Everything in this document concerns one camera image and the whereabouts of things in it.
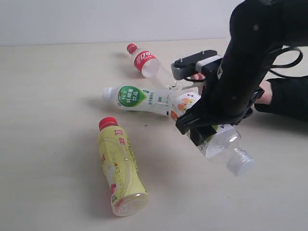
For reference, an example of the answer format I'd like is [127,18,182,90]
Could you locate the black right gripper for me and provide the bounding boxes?
[176,36,270,134]

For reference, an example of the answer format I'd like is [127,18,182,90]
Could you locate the black sleeved forearm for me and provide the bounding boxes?
[255,77,308,122]

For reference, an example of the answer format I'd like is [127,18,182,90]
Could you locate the white bottle green label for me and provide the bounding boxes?
[102,85,175,116]

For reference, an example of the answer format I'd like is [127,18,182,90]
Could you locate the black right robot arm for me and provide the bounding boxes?
[171,0,308,135]

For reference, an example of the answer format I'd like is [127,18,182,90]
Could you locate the clear bottle red label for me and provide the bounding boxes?
[127,43,182,90]

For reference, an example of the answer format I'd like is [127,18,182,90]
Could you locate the open bare human hand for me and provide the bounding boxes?
[190,73,274,105]

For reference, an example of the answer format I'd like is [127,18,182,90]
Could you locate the yellow bottle red cap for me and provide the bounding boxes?
[97,117,149,217]

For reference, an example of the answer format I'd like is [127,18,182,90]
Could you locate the clear bottle fruit label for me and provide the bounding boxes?
[171,92,254,176]

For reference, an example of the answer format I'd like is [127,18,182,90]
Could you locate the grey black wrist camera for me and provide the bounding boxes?
[171,50,222,80]

